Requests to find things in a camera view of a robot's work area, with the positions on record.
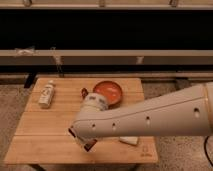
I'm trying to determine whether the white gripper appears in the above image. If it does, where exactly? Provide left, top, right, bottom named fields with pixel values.
left=81, top=93, right=108, bottom=111

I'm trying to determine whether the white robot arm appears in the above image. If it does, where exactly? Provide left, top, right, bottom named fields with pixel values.
left=69, top=82, right=213, bottom=141

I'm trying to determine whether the white sponge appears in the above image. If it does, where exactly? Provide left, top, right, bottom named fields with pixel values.
left=119, top=137, right=139, bottom=146

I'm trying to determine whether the brown oval object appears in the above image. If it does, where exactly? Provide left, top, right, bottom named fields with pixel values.
left=81, top=88, right=89, bottom=99

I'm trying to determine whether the orange bowl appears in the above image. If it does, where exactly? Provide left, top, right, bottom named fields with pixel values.
left=93, top=81, right=123, bottom=106

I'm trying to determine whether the white plastic bottle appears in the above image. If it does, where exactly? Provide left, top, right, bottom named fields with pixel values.
left=38, top=80, right=55, bottom=109

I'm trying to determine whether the wooden table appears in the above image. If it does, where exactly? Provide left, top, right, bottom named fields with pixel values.
left=4, top=78, right=158, bottom=164

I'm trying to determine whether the long grey rail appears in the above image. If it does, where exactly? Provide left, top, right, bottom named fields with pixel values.
left=0, top=49, right=213, bottom=66

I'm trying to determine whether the black cable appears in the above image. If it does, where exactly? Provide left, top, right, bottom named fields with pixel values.
left=203, top=134, right=213, bottom=168

